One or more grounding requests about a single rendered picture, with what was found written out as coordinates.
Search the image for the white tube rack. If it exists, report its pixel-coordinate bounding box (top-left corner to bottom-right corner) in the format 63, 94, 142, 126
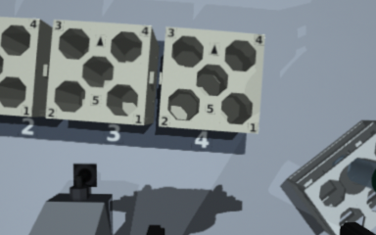
287, 120, 376, 235

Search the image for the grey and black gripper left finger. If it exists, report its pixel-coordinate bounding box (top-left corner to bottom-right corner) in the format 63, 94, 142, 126
146, 225, 165, 235

